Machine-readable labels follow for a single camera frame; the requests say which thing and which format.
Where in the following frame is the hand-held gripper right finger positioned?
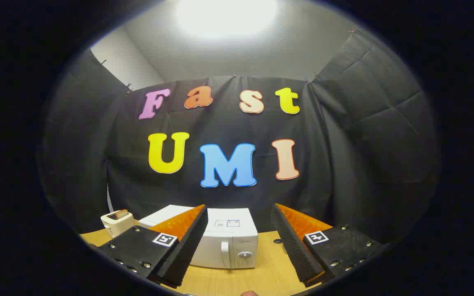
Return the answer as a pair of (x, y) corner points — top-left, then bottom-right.
(270, 203), (382, 287)

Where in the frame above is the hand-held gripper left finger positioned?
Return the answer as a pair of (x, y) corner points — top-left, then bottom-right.
(97, 204), (209, 288)

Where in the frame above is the white toaster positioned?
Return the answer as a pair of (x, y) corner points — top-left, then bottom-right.
(100, 209), (137, 239)

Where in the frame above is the white microwave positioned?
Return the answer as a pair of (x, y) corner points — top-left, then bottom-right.
(138, 204), (259, 270)

